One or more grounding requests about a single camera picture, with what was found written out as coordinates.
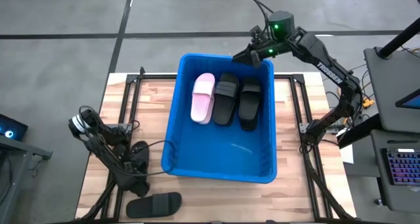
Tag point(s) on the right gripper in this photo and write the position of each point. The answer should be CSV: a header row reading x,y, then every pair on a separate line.
x,y
262,45

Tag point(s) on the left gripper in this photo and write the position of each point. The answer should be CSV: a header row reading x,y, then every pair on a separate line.
x,y
134,165

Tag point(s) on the black slide sandal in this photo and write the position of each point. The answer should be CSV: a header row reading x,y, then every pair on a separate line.
x,y
226,100
139,144
154,205
249,105

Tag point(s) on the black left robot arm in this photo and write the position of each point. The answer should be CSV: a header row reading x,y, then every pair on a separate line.
x,y
101,151

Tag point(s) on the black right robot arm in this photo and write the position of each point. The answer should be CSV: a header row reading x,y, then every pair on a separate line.
x,y
328,69

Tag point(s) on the blue plastic bin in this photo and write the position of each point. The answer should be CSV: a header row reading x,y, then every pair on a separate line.
x,y
216,151

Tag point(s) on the dark grey side table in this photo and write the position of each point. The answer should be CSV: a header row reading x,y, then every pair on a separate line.
x,y
19,146

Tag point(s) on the black computer with blue light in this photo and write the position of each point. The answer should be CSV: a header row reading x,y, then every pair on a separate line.
x,y
13,127

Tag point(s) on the black flat bar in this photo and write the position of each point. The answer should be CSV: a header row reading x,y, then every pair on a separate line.
x,y
357,134

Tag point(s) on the white paper sheet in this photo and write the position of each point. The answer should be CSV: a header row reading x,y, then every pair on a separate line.
x,y
348,155

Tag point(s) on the grey desk with pole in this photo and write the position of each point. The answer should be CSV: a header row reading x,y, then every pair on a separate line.
x,y
387,86

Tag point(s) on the black round pole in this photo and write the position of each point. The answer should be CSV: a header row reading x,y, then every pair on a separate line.
x,y
397,38

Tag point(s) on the black monitor with blue screen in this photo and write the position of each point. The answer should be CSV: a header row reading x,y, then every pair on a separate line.
x,y
411,100

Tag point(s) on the backlit rainbow keyboard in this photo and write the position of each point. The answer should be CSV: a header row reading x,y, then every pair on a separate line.
x,y
403,166

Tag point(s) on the grey desk with keyboard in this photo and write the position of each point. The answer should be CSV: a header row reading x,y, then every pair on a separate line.
x,y
403,197

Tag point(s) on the black aluminium extrusion frame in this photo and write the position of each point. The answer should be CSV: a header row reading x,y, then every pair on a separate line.
x,y
154,76

